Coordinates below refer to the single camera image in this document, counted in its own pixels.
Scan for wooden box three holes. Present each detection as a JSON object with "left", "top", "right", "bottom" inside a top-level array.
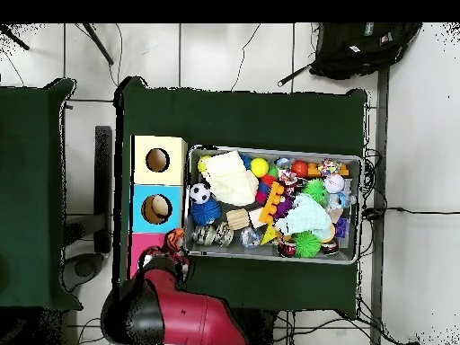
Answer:
[{"left": 127, "top": 134, "right": 189, "bottom": 279}]

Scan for mint green waffle cloth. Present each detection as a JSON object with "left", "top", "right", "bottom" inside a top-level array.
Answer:
[{"left": 275, "top": 193, "right": 335, "bottom": 241}]

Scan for yellow seamed ball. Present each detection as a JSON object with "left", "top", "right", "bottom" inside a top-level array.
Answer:
[{"left": 250, "top": 156, "right": 270, "bottom": 179}]

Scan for orange toy building block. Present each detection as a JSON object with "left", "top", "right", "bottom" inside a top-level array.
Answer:
[{"left": 258, "top": 181, "right": 286, "bottom": 226}]

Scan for black tripod leg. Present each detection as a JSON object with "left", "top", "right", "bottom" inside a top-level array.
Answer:
[
  {"left": 82, "top": 22, "right": 115, "bottom": 66},
  {"left": 0, "top": 24, "right": 31, "bottom": 51}
]

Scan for black floor cable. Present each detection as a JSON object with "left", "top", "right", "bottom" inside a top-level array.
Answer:
[{"left": 362, "top": 206, "right": 460, "bottom": 217}]

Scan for cream waffle cloth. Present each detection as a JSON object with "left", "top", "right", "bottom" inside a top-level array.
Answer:
[{"left": 200, "top": 149, "right": 260, "bottom": 208}]

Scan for green spiky ball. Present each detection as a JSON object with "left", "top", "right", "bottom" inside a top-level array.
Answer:
[{"left": 292, "top": 230, "right": 322, "bottom": 259}]

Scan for orange tiger plush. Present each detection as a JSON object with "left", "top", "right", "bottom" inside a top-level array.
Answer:
[{"left": 164, "top": 227, "right": 187, "bottom": 252}]

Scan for white baseball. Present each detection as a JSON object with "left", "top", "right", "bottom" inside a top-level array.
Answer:
[{"left": 323, "top": 173, "right": 346, "bottom": 194}]

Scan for black white soccer ball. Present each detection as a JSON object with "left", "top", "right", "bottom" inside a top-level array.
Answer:
[{"left": 189, "top": 181, "right": 212, "bottom": 205}]

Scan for grey oval base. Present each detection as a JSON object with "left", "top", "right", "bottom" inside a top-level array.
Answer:
[{"left": 62, "top": 252, "right": 106, "bottom": 292}]

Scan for black backpack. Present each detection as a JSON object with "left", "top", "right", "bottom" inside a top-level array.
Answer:
[{"left": 308, "top": 22, "right": 423, "bottom": 81}]

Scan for dark green table cloth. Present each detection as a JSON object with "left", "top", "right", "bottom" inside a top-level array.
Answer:
[
  {"left": 113, "top": 76, "right": 367, "bottom": 319},
  {"left": 0, "top": 78, "right": 82, "bottom": 310}
]

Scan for silver mesh bin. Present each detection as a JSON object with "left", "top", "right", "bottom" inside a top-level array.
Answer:
[{"left": 182, "top": 144, "right": 364, "bottom": 265}]

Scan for yellow triangle block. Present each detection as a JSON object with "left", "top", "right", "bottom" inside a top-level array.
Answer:
[{"left": 260, "top": 223, "right": 279, "bottom": 246}]

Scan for blue spiky ball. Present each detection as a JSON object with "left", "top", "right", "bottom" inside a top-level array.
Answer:
[{"left": 189, "top": 197, "right": 222, "bottom": 227}]

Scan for grey metal rail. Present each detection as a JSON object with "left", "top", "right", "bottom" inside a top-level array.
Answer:
[{"left": 369, "top": 66, "right": 391, "bottom": 345}]

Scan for black upright panel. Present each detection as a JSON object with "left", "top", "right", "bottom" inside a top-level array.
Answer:
[{"left": 93, "top": 125, "right": 113, "bottom": 254}]

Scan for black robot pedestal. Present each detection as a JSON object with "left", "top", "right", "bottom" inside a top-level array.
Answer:
[{"left": 229, "top": 306, "right": 278, "bottom": 345}]

